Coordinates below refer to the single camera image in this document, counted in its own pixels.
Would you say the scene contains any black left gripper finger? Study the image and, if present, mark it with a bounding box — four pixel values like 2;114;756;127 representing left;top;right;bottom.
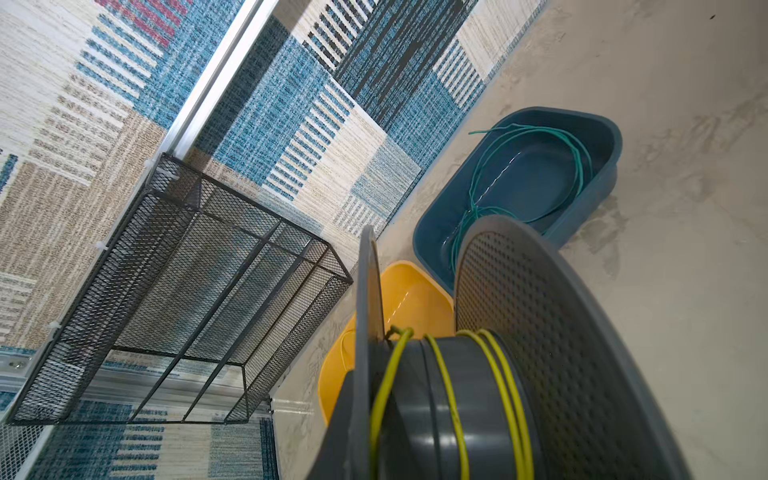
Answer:
307;368;375;479

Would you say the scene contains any yellow cable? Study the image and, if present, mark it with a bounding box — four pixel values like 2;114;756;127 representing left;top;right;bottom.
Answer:
338;325;536;480

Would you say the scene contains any dark grey perforated spool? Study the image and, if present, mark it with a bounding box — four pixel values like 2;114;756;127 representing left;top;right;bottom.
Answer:
350;215;694;480

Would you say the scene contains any yellow plastic bin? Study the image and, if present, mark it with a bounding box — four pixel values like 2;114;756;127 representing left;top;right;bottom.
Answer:
318;260;455;423

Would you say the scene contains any teal plastic bin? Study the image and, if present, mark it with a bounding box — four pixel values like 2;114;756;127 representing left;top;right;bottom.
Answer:
413;107;623;293

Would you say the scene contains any black wire mesh shelf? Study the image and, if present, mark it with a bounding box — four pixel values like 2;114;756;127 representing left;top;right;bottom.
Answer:
6;155;352;426

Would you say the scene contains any green cable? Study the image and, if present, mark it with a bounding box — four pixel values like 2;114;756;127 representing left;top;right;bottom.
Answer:
449;122;595;271

